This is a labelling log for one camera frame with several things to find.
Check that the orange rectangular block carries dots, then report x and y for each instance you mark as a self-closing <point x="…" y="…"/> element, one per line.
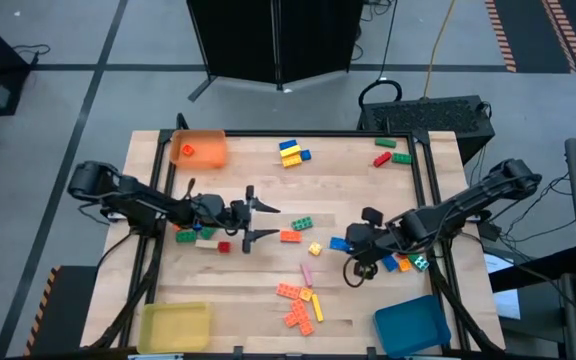
<point x="288" y="291"/>
<point x="291" y="236"/>
<point x="300" y="310"/>

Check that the cream long block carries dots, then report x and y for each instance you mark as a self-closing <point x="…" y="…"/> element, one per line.
<point x="206" y="244"/>

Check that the yellow square block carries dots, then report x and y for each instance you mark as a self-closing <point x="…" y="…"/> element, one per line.
<point x="315" y="248"/>

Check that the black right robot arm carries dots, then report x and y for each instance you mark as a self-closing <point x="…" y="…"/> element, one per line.
<point x="468" y="200"/>

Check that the black aluminium table frame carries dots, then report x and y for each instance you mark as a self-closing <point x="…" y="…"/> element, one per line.
<point x="318" y="133"/>

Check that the blue square block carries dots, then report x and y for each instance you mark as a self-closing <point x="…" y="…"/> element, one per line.
<point x="390" y="264"/>
<point x="197" y="227"/>
<point x="306" y="155"/>

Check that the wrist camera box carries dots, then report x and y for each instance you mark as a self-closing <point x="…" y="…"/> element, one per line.
<point x="211" y="202"/>
<point x="372" y="216"/>

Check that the red rectangular block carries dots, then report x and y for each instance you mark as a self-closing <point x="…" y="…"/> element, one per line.
<point x="382" y="159"/>

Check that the black folding partition screen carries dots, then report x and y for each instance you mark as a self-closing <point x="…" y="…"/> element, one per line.
<point x="238" y="40"/>

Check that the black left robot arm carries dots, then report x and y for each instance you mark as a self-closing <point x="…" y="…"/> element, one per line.
<point x="133" y="197"/>

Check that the amber square block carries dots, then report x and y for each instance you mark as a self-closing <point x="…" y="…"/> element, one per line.
<point x="306" y="294"/>

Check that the pink long block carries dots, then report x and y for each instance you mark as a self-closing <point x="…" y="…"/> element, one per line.
<point x="307" y="275"/>

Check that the teal rectangular block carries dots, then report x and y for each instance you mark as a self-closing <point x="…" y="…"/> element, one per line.
<point x="419" y="263"/>

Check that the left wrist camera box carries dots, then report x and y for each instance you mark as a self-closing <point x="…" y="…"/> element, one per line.
<point x="211" y="202"/>

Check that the black computer case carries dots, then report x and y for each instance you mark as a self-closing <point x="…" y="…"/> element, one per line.
<point x="428" y="117"/>

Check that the blue plastic bin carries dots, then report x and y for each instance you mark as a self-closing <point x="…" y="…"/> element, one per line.
<point x="410" y="327"/>

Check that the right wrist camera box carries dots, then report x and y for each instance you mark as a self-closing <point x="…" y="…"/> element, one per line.
<point x="372" y="216"/>

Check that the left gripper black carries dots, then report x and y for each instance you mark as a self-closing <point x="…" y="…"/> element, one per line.
<point x="235" y="217"/>

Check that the red square block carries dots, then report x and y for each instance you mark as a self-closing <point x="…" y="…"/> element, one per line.
<point x="224" y="247"/>

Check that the black mat with hazard stripes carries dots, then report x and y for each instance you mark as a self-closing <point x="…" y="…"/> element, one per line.
<point x="68" y="310"/>

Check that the yellow long block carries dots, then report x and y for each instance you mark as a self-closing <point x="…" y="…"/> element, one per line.
<point x="291" y="151"/>
<point x="317" y="308"/>

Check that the white paper sheet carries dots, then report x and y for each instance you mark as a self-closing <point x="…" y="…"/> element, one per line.
<point x="505" y="300"/>

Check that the orange translucent plastic bin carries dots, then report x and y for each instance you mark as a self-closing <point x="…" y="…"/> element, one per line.
<point x="208" y="155"/>

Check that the yellow translucent plastic bin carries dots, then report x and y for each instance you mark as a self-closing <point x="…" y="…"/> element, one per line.
<point x="173" y="327"/>

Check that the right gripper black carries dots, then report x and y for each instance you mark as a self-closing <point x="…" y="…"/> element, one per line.
<point x="380" y="242"/>

